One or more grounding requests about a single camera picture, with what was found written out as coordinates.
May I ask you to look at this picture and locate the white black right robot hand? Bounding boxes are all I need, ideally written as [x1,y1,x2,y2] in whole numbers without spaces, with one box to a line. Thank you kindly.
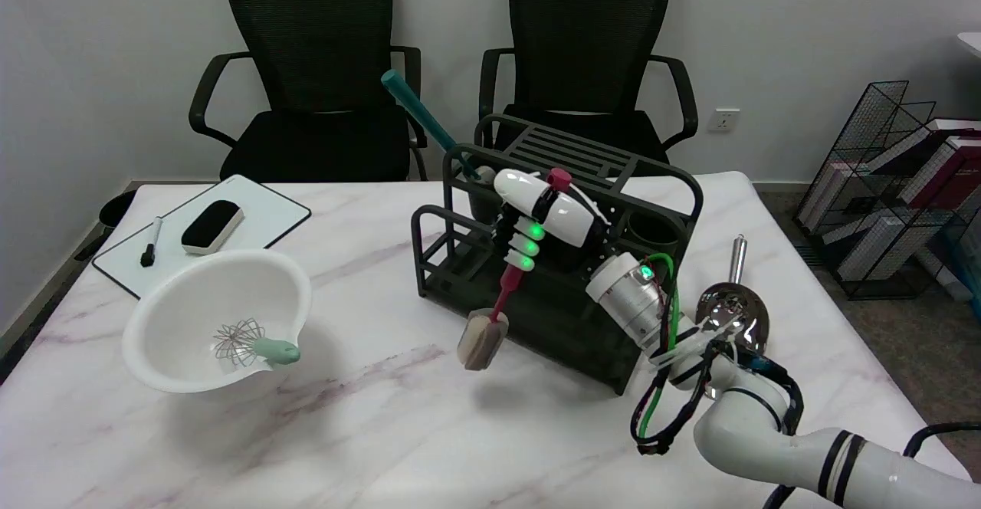
[491,169,612,273]

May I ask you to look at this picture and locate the pink sponge bottle brush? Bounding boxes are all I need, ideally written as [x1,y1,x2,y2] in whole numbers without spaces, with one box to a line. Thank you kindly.
[457,169,573,371]

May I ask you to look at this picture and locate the black kitchen storage rack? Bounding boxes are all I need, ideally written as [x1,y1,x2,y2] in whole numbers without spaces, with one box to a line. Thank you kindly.
[411,113,704,396]

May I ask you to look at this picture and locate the teal sponge bottle brush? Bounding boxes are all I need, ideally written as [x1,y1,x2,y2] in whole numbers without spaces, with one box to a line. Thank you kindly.
[381,70,495,183]

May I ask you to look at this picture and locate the black mesh office chair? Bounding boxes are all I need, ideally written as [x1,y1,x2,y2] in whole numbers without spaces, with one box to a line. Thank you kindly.
[480,0,699,166]
[189,0,428,182]

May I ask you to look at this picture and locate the silver metal scoop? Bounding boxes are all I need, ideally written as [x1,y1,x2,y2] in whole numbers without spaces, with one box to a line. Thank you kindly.
[696,235,770,360]

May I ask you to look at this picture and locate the small whiteboard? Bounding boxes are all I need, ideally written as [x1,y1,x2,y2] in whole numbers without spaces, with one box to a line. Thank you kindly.
[92,174,312,300]

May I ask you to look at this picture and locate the black whiteboard eraser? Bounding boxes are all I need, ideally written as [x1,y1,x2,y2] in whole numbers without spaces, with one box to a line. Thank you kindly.
[181,200,244,255]

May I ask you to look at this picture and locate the white mixing bowl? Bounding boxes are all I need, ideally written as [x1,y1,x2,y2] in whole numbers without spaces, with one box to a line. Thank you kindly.
[122,248,313,395]

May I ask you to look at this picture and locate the dark red book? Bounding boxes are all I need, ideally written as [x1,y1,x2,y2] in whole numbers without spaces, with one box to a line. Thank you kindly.
[904,130,981,211]

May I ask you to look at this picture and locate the black whiteboard marker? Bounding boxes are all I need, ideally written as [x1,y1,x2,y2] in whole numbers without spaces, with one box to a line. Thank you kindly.
[140,217,164,268]

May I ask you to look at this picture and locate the black round chair base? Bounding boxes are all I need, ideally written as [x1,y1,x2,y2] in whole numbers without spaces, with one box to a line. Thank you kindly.
[74,189,138,262]

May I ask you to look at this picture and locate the green robot cable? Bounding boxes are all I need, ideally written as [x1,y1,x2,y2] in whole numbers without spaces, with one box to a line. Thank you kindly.
[638,253,678,433]

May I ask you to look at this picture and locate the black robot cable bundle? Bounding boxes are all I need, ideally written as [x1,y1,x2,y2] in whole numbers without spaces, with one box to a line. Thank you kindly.
[630,287,804,457]

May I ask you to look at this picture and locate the black wire magazine rack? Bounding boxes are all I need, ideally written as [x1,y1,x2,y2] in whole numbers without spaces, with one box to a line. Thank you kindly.
[793,80,981,300]

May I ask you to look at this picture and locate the green handled wire whisk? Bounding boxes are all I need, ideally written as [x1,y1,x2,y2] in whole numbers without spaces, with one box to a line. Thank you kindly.
[213,319,301,366]

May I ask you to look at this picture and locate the black floor cable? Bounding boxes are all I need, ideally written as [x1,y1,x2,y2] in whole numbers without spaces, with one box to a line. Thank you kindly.
[904,422,981,459]

